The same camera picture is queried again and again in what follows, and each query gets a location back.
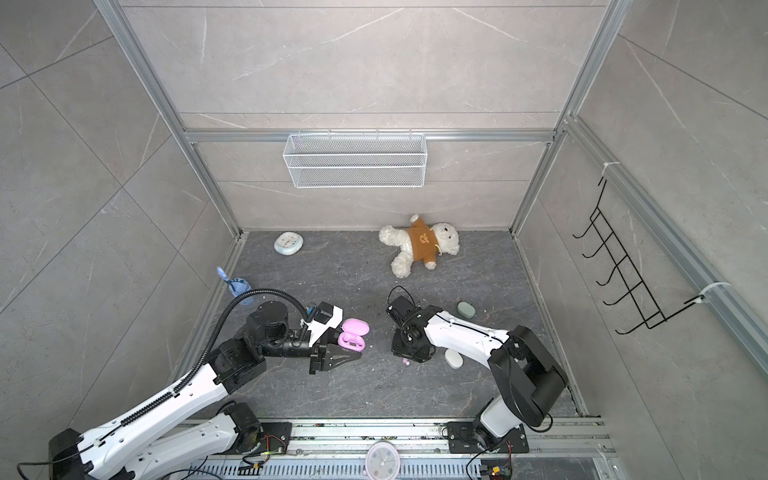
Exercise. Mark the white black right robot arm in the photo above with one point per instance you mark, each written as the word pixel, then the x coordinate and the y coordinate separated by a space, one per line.
pixel 529 380

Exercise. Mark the light blue round clock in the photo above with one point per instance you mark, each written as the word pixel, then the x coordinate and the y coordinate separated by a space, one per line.
pixel 288 243

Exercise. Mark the white wire mesh basket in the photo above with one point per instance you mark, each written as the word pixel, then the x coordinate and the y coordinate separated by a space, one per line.
pixel 358 160

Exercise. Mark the white teddy bear brown hoodie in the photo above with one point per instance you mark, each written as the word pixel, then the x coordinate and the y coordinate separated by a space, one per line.
pixel 419 243

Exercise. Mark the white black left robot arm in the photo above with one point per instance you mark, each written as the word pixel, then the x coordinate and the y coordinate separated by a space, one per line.
pixel 255 325

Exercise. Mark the black wire hook rack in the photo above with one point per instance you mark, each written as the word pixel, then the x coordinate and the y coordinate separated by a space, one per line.
pixel 627 272

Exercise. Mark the mint green earbud charging case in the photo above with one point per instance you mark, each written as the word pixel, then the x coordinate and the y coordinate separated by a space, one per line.
pixel 466 310

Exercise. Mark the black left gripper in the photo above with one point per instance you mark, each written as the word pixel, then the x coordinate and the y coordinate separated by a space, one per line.
pixel 322 354

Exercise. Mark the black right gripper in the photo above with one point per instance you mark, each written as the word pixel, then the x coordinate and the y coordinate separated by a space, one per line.
pixel 397 348

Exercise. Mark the pink oval earbud case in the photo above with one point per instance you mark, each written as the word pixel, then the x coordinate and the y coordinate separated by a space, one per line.
pixel 352 336

